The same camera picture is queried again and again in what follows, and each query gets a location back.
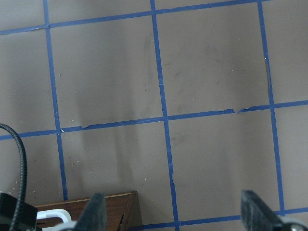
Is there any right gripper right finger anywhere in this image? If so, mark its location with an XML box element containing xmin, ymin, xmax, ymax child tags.
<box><xmin>241</xmin><ymin>190</ymin><xmax>283</xmax><ymax>231</ymax></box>

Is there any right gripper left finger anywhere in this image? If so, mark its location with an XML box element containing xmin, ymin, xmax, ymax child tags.
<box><xmin>76</xmin><ymin>193</ymin><xmax>107</xmax><ymax>231</ymax></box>

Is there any wooden drawer with white handle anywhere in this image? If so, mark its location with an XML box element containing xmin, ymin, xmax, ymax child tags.
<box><xmin>37</xmin><ymin>209</ymin><xmax>72</xmax><ymax>223</ymax></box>

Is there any dark wooden cabinet box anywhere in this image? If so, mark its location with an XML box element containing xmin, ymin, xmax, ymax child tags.
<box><xmin>36</xmin><ymin>191</ymin><xmax>142</xmax><ymax>231</ymax></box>

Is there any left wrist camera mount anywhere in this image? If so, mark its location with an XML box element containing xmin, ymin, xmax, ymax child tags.
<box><xmin>0</xmin><ymin>192</ymin><xmax>39</xmax><ymax>231</ymax></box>

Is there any black braided cable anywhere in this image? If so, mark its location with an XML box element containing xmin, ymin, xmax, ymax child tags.
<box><xmin>0</xmin><ymin>123</ymin><xmax>27</xmax><ymax>231</ymax></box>

